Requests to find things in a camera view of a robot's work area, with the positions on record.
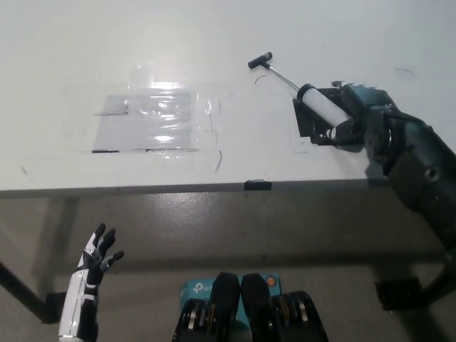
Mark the teal router box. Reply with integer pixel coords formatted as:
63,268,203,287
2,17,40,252
180,274,282,325

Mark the clear film over grey sheet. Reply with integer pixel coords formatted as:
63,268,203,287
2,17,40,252
85,83,219,157

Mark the black floor bracket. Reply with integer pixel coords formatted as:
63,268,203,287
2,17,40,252
373,277,425,311
41,291,68,324

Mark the black diagonal table brace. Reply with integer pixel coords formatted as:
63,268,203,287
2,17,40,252
422,249,456,311
0,261,49,314

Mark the black tape square patch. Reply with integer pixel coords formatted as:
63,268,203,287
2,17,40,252
292,85,364,146

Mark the white air pump black handle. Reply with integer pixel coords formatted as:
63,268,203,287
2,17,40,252
247,51,353,128

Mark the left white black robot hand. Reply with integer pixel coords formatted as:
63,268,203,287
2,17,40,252
76,223,125,282

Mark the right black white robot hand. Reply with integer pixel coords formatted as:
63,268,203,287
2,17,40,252
315,81,395,145

